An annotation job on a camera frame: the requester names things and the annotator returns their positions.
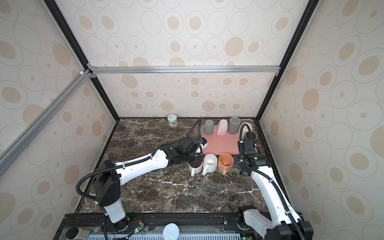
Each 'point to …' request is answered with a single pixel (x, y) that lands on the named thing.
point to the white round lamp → (171, 232)
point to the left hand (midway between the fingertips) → (205, 156)
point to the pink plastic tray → (226, 144)
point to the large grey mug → (234, 125)
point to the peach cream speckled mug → (225, 162)
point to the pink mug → (222, 127)
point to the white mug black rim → (194, 170)
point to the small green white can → (172, 120)
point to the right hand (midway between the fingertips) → (241, 162)
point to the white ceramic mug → (209, 163)
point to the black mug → (254, 136)
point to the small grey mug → (208, 128)
